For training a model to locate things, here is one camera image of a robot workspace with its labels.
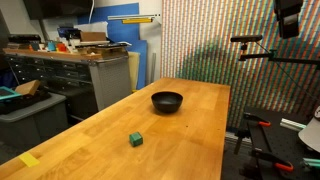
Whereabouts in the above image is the gray drawer cabinet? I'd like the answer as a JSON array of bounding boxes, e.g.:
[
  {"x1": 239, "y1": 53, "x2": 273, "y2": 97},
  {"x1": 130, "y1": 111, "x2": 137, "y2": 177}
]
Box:
[{"x1": 4, "y1": 53, "x2": 133, "y2": 113}]

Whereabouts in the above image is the teal plastic piece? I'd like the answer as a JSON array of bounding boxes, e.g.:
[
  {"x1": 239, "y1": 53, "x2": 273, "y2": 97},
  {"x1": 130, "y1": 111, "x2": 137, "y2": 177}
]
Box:
[{"x1": 301, "y1": 157, "x2": 320, "y2": 169}]

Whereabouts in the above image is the teal small cup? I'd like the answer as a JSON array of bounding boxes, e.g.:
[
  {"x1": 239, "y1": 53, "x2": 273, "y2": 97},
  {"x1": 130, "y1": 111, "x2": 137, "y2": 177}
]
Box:
[{"x1": 46, "y1": 40, "x2": 57, "y2": 52}]

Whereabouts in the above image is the teal tray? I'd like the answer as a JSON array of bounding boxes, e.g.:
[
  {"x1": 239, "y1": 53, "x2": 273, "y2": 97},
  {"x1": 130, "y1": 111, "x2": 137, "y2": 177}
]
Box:
[{"x1": 0, "y1": 86, "x2": 23, "y2": 102}]

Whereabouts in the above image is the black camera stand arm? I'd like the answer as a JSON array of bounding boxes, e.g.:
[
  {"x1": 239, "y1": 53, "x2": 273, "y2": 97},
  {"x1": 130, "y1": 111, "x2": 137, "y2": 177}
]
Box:
[{"x1": 238, "y1": 41, "x2": 320, "y2": 71}]

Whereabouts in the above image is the white metal rail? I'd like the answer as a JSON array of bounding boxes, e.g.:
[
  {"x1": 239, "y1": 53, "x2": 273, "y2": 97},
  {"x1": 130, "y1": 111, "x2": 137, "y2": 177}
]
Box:
[{"x1": 107, "y1": 13, "x2": 162, "y2": 21}]

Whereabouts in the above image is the black bar camera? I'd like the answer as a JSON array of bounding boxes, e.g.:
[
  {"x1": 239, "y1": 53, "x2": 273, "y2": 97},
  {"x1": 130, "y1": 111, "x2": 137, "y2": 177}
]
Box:
[{"x1": 230, "y1": 34, "x2": 264, "y2": 44}]

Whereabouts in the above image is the beige foam board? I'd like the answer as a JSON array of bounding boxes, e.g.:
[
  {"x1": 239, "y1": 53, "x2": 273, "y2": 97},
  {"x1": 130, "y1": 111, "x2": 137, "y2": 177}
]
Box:
[{"x1": 128, "y1": 51, "x2": 141, "y2": 92}]

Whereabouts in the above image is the blue foam board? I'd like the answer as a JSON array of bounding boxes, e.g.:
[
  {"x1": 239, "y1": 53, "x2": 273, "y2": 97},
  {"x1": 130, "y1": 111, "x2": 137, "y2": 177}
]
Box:
[{"x1": 77, "y1": 2, "x2": 148, "y2": 90}]

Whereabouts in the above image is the silver aluminium extrusion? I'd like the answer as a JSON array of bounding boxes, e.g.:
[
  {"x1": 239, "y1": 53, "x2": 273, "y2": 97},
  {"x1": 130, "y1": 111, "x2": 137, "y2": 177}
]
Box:
[{"x1": 279, "y1": 118, "x2": 307, "y2": 132}]

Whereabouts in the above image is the yellow spirit level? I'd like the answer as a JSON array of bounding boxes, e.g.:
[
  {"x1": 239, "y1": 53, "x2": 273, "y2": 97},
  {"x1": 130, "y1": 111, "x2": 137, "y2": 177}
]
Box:
[{"x1": 121, "y1": 17, "x2": 154, "y2": 25}]

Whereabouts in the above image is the black tray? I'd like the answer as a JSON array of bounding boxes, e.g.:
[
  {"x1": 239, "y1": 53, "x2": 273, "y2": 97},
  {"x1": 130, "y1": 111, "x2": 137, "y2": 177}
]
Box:
[{"x1": 0, "y1": 88, "x2": 53, "y2": 116}]

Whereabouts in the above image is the white hanging cable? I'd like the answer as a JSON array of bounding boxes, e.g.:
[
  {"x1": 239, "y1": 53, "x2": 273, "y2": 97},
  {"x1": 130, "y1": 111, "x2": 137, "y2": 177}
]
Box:
[{"x1": 87, "y1": 0, "x2": 96, "y2": 24}]

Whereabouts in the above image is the black flat device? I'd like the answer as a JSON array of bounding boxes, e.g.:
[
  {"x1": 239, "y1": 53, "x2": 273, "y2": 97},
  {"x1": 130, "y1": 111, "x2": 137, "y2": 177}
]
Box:
[{"x1": 7, "y1": 33, "x2": 43, "y2": 44}]

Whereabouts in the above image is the black perforated breadboard table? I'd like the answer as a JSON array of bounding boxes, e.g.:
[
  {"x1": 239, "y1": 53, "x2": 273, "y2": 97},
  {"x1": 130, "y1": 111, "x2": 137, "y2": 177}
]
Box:
[{"x1": 233, "y1": 106, "x2": 320, "y2": 180}]

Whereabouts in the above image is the black clamp with orange handle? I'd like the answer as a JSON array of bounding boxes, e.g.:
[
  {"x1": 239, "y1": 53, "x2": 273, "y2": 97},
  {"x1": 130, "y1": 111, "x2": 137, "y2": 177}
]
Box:
[
  {"x1": 250, "y1": 148, "x2": 295, "y2": 173},
  {"x1": 243, "y1": 112, "x2": 272, "y2": 128}
]

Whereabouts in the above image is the orange small container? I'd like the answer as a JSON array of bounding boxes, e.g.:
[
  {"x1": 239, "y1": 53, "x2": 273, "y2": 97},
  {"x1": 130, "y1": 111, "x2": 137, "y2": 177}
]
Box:
[{"x1": 55, "y1": 42, "x2": 68, "y2": 53}]

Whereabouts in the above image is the black monitor screen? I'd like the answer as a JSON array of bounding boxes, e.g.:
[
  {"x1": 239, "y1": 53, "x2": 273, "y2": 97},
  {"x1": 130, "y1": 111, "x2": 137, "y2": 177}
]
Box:
[{"x1": 22, "y1": 0, "x2": 95, "y2": 20}]

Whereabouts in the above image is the brown cardboard block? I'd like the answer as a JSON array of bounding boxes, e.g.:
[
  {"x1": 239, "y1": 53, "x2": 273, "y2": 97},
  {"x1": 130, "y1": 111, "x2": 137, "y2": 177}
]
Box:
[{"x1": 14, "y1": 79, "x2": 42, "y2": 97}]

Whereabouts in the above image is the green cube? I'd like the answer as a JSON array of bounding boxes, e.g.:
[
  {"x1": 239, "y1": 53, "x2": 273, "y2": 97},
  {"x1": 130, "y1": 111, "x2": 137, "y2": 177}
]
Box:
[{"x1": 128, "y1": 131, "x2": 144, "y2": 148}]

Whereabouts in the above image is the wooden shelf board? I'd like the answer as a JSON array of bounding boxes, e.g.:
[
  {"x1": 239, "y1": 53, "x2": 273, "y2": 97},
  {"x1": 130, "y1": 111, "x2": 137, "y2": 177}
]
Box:
[{"x1": 2, "y1": 47, "x2": 103, "y2": 62}]

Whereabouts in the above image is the black bowl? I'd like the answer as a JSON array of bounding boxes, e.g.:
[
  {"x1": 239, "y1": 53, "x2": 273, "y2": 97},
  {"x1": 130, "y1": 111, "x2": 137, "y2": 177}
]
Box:
[{"x1": 150, "y1": 91, "x2": 184, "y2": 114}]

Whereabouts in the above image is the multicolour patterned backdrop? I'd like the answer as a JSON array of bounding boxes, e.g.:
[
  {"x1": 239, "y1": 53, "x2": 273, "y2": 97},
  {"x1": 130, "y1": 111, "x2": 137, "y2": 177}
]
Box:
[{"x1": 161, "y1": 0, "x2": 320, "y2": 129}]

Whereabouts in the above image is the gray metal tube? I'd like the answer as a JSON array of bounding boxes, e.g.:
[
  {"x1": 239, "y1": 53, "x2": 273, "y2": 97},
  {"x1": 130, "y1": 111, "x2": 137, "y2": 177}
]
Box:
[{"x1": 149, "y1": 52, "x2": 157, "y2": 84}]

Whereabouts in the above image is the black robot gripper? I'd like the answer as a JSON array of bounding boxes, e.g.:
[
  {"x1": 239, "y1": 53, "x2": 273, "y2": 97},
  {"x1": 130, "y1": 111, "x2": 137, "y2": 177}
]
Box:
[{"x1": 273, "y1": 0, "x2": 304, "y2": 40}]

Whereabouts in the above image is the gray storage bin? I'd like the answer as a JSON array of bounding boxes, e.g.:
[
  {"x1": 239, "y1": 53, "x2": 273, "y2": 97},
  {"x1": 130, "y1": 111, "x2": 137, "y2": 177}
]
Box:
[{"x1": 0, "y1": 92, "x2": 69, "y2": 149}]

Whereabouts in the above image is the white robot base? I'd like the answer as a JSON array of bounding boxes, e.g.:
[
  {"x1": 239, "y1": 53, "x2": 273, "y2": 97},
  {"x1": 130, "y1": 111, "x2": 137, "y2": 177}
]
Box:
[{"x1": 297, "y1": 106, "x2": 320, "y2": 154}]

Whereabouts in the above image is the brown cardboard box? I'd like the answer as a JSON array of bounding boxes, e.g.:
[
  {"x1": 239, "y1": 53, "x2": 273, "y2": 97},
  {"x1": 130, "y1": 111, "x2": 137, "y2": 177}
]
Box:
[{"x1": 79, "y1": 31, "x2": 108, "y2": 43}]

